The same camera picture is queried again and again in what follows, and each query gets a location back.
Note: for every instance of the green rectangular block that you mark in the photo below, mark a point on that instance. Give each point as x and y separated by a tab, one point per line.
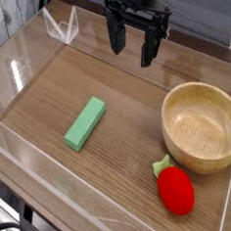
85	123

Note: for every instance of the red plush strawberry toy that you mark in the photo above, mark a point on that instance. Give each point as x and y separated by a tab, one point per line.
174	186

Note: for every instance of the black metal table clamp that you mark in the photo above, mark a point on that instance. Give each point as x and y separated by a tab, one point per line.
26	216

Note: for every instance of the clear acrylic tray wall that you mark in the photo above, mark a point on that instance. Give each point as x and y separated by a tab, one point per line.
109	184

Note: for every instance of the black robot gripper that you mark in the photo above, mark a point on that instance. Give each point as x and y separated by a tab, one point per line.
149	15

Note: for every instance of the light wooden bowl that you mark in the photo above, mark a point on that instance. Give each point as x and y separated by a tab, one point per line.
196	126

